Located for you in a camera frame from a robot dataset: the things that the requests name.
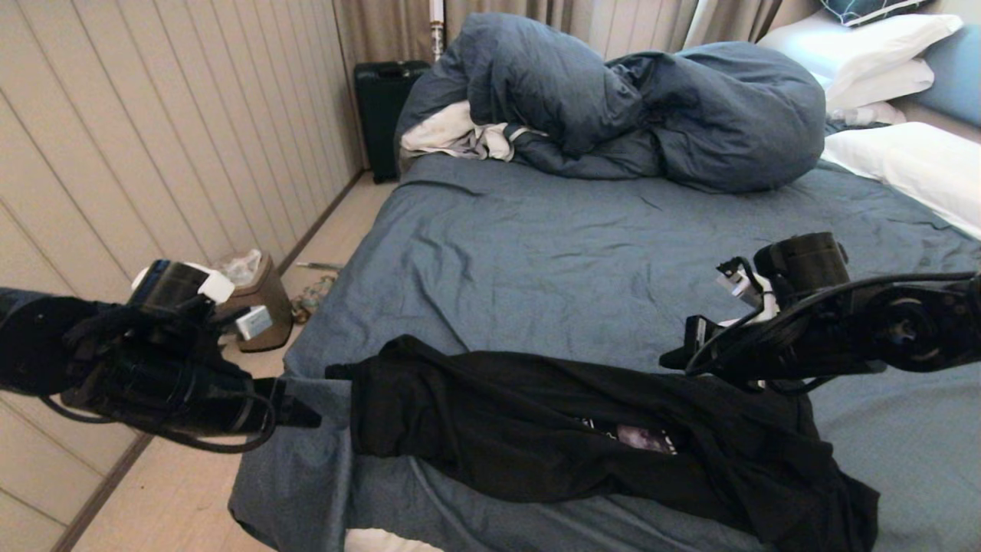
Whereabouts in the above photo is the black moon print t-shirt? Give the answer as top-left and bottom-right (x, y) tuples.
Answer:
(326, 335), (881, 552)

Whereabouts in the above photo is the multicoloured rag mop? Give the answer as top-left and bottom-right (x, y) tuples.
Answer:
(291, 262), (346, 327)

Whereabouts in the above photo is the beige trash bin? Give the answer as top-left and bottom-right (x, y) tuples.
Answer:
(211, 251), (294, 353)

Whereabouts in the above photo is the clear plastic bin bag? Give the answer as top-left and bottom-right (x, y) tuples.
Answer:
(213, 249), (263, 288)

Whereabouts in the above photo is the blue bed sheet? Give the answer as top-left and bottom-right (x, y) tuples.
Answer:
(228, 153), (981, 552)

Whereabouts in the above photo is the white mattress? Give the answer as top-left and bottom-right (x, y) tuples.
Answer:
(345, 527), (445, 552)

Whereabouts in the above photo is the dark blue duvet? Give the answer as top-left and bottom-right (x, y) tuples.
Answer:
(395, 11), (828, 194)

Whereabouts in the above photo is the long white pillow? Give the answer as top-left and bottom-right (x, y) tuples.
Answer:
(820, 121), (981, 240)

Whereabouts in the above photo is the black suitcase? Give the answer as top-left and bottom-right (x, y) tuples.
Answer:
(353, 61), (430, 185)

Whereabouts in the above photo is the flat white pillow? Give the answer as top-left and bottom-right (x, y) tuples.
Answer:
(824, 57), (936, 116)

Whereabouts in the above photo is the white crumpled cloth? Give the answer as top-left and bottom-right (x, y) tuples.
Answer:
(400, 100), (549, 163)

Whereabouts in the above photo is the large white pillow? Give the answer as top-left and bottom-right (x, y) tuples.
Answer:
(755, 14), (965, 93)

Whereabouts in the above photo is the light blue headboard cushion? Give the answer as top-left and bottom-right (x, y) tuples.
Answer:
(912, 23), (981, 127)

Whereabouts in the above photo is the dark patterned cushion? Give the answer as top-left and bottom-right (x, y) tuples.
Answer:
(816, 0), (932, 28)

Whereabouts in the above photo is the beige curtain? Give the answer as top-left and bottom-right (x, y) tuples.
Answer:
(333, 0), (783, 74)

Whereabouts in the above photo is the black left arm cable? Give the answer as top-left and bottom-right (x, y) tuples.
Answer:
(42, 391), (277, 455)

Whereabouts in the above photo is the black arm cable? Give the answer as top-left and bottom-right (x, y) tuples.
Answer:
(686, 257), (981, 396)
(42, 391), (277, 455)

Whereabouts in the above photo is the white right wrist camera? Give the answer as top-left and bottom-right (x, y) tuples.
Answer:
(717, 259), (779, 327)

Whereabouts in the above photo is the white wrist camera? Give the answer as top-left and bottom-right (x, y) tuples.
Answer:
(234, 305), (274, 341)
(717, 259), (779, 327)

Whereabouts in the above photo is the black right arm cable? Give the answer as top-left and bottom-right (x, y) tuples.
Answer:
(686, 257), (981, 396)

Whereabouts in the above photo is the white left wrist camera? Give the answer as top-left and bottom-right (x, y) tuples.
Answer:
(234, 305), (274, 341)

